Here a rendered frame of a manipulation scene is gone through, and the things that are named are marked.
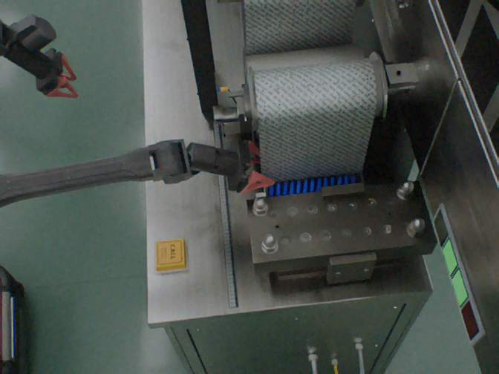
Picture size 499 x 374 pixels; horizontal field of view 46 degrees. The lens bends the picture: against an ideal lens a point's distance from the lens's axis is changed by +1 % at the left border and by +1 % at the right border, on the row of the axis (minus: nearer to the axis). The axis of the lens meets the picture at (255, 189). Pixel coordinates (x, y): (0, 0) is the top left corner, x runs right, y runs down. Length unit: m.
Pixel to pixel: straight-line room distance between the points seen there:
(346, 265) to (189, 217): 0.42
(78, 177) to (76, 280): 1.34
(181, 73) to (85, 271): 1.06
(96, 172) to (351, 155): 0.55
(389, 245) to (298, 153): 0.28
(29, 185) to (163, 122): 0.57
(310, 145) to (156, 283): 0.49
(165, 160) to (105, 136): 1.65
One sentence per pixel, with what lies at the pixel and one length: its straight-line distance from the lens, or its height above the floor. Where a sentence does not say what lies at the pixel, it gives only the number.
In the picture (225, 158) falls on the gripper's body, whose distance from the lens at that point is 1.25.
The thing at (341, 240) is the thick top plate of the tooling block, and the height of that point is 1.03.
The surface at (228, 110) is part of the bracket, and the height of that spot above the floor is 1.19.
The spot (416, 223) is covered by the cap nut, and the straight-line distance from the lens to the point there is 1.30.
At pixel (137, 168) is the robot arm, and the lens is 1.19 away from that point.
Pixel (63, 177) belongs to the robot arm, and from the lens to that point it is 1.20.
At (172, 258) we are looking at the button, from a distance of 1.42.
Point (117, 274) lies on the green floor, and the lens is 2.47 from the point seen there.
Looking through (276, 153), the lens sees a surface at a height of 1.15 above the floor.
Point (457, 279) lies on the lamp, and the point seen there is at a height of 1.19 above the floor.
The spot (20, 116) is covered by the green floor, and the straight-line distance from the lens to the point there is 3.04.
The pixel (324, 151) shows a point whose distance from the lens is 1.29.
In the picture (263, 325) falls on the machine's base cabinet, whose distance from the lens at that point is 1.49.
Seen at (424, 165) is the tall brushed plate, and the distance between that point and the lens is 1.25.
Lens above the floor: 2.20
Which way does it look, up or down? 59 degrees down
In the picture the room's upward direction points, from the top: 4 degrees counter-clockwise
